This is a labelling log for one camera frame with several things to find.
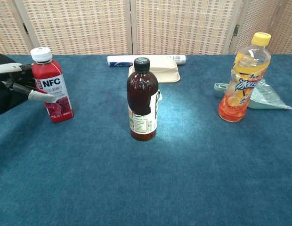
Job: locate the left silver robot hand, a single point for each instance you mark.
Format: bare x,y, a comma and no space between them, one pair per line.
9,68

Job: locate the red NFC juice bottle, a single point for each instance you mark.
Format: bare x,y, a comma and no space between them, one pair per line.
54,84

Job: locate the black baseball cap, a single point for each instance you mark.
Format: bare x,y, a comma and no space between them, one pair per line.
4,103

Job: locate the woven folding screen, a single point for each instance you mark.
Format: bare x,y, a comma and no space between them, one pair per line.
77,28

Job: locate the white rolled bag pack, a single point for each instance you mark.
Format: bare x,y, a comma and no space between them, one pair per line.
120,61

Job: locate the dark tea bottle black cap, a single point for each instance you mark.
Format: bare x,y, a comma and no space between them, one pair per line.
141,94

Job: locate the beige food container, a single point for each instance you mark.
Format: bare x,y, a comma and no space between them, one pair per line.
167,70

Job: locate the blue table cloth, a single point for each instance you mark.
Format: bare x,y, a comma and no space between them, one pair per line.
146,183

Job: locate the orange drink bottle yellow cap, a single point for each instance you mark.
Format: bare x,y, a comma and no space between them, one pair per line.
247,77

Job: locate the green dustpan set in bag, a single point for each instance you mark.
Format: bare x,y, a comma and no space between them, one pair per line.
263,96

